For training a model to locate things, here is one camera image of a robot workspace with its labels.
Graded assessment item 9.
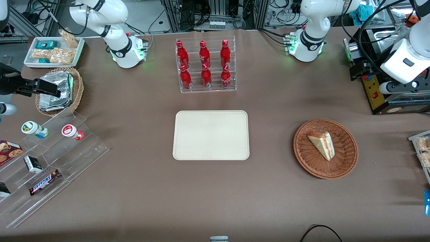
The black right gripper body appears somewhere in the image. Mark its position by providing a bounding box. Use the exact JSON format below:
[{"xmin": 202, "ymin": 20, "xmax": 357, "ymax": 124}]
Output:
[{"xmin": 0, "ymin": 63, "xmax": 22, "ymax": 96}]

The triangle sandwich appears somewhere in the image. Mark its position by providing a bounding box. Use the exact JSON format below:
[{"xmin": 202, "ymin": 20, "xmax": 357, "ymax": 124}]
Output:
[{"xmin": 307, "ymin": 132, "xmax": 336, "ymax": 161}]

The light wicker basket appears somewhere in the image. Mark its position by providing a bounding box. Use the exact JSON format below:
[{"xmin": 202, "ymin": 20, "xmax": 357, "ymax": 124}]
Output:
[{"xmin": 35, "ymin": 67, "xmax": 84, "ymax": 117}]

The white rectangular snack tray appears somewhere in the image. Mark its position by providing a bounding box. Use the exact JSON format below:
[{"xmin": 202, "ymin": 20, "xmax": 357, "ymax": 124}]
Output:
[{"xmin": 24, "ymin": 36, "xmax": 85, "ymax": 69}]

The clear plastic snack tray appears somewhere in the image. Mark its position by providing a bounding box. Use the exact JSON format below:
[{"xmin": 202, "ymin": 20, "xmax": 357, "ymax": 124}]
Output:
[{"xmin": 408, "ymin": 130, "xmax": 430, "ymax": 185}]

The brown wicker basket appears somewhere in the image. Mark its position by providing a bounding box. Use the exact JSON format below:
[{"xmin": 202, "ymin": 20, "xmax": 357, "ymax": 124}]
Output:
[{"xmin": 293, "ymin": 118, "xmax": 359, "ymax": 179}]

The beige plastic tray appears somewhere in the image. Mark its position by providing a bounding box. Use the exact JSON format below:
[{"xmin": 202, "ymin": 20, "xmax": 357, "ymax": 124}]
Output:
[{"xmin": 173, "ymin": 110, "xmax": 250, "ymax": 161}]

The aluminium foil containers stack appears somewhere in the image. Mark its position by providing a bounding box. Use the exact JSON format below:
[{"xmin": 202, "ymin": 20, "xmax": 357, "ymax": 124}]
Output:
[{"xmin": 39, "ymin": 71, "xmax": 74, "ymax": 112}]

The black yellow equipment box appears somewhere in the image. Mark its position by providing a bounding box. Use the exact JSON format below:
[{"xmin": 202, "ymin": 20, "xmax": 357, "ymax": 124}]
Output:
[{"xmin": 361, "ymin": 72, "xmax": 430, "ymax": 115}]

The silver green metal device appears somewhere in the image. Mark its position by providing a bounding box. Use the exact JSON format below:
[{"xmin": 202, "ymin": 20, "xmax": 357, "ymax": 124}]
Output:
[{"xmin": 343, "ymin": 38, "xmax": 361, "ymax": 62}]

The clear bag of crackers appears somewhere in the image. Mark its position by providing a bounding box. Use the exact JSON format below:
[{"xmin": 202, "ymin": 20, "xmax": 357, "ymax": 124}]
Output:
[
  {"xmin": 50, "ymin": 48, "xmax": 75, "ymax": 65},
  {"xmin": 58, "ymin": 29, "xmax": 79, "ymax": 48},
  {"xmin": 32, "ymin": 49, "xmax": 51, "ymax": 60}
]

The green lid yogurt cup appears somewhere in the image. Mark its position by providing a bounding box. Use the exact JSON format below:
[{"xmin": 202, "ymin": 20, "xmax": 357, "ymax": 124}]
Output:
[{"xmin": 21, "ymin": 121, "xmax": 49, "ymax": 139}]

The red lid yogurt cup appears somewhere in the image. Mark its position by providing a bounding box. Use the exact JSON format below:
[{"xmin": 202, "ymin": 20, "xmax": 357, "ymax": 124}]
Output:
[{"xmin": 61, "ymin": 124, "xmax": 85, "ymax": 141}]

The red cookie box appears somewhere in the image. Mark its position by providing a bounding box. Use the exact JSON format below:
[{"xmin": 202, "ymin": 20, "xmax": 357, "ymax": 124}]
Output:
[{"xmin": 0, "ymin": 140, "xmax": 24, "ymax": 167}]

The small black white carton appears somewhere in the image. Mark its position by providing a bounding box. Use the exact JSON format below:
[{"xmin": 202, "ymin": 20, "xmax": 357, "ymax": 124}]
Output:
[{"xmin": 24, "ymin": 156, "xmax": 43, "ymax": 174}]

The clear acrylic stepped shelf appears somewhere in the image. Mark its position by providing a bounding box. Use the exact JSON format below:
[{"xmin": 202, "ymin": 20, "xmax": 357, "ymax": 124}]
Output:
[{"xmin": 0, "ymin": 111, "xmax": 110, "ymax": 229}]

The Snickers chocolate bar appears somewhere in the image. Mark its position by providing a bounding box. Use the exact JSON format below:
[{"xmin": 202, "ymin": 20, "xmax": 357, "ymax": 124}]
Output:
[{"xmin": 29, "ymin": 169, "xmax": 62, "ymax": 196}]

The red cola bottle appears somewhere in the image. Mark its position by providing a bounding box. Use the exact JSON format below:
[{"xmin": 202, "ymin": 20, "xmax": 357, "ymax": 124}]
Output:
[
  {"xmin": 201, "ymin": 63, "xmax": 213, "ymax": 88},
  {"xmin": 221, "ymin": 65, "xmax": 232, "ymax": 88},
  {"xmin": 176, "ymin": 40, "xmax": 189, "ymax": 69},
  {"xmin": 199, "ymin": 40, "xmax": 211, "ymax": 68},
  {"xmin": 180, "ymin": 65, "xmax": 192, "ymax": 90},
  {"xmin": 220, "ymin": 40, "xmax": 231, "ymax": 68}
]

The clear acrylic bottle rack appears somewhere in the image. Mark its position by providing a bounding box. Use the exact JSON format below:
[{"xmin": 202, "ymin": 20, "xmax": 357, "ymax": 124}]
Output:
[{"xmin": 175, "ymin": 35, "xmax": 237, "ymax": 93}]

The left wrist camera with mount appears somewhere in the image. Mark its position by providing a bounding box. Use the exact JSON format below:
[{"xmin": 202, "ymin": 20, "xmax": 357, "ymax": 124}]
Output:
[{"xmin": 379, "ymin": 79, "xmax": 430, "ymax": 95}]

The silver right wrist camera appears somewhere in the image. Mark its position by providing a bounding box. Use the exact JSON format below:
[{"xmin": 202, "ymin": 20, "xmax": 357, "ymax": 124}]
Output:
[{"xmin": 0, "ymin": 103, "xmax": 17, "ymax": 117}]

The black looped cable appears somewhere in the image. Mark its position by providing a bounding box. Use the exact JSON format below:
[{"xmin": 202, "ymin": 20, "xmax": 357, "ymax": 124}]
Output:
[{"xmin": 299, "ymin": 224, "xmax": 343, "ymax": 242}]

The aluminium frame with cables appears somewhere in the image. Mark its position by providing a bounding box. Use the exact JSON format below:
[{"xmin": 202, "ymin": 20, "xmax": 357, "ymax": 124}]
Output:
[{"xmin": 161, "ymin": 0, "xmax": 301, "ymax": 32}]

